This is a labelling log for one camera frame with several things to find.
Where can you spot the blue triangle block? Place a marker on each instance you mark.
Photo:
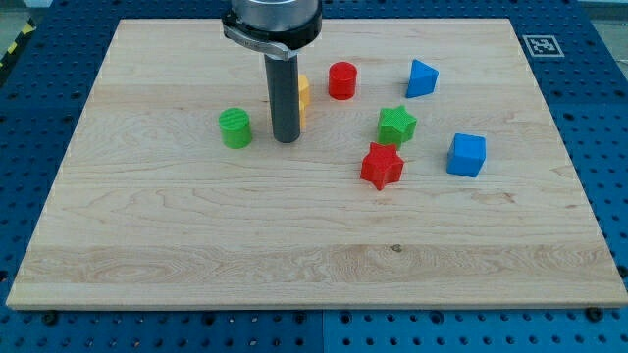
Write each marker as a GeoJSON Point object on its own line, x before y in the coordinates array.
{"type": "Point", "coordinates": [422, 79]}

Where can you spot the yellow heart block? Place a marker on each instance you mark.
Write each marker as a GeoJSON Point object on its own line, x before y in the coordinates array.
{"type": "Point", "coordinates": [304, 99]}

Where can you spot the red cylinder block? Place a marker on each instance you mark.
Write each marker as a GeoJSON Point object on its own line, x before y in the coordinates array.
{"type": "Point", "coordinates": [342, 80]}

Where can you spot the green cylinder block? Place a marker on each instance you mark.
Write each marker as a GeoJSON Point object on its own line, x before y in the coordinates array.
{"type": "Point", "coordinates": [234, 124]}

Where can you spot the green star block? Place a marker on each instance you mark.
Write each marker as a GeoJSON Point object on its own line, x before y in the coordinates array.
{"type": "Point", "coordinates": [395, 126]}

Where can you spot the light wooden board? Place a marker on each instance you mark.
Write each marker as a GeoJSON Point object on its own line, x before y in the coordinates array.
{"type": "Point", "coordinates": [152, 211]}

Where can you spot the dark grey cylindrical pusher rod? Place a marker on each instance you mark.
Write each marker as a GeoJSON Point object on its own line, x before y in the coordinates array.
{"type": "Point", "coordinates": [282, 83]}

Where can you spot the blue cube block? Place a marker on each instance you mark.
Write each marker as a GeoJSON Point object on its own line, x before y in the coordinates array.
{"type": "Point", "coordinates": [466, 155]}

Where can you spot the white fiducial marker tag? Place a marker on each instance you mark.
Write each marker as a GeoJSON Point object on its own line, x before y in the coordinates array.
{"type": "Point", "coordinates": [542, 46]}

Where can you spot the yellow black hazard tape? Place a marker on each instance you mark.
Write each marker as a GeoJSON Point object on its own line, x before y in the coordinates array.
{"type": "Point", "coordinates": [17, 47]}

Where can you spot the red star block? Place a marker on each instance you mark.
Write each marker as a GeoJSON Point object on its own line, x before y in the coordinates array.
{"type": "Point", "coordinates": [382, 165]}

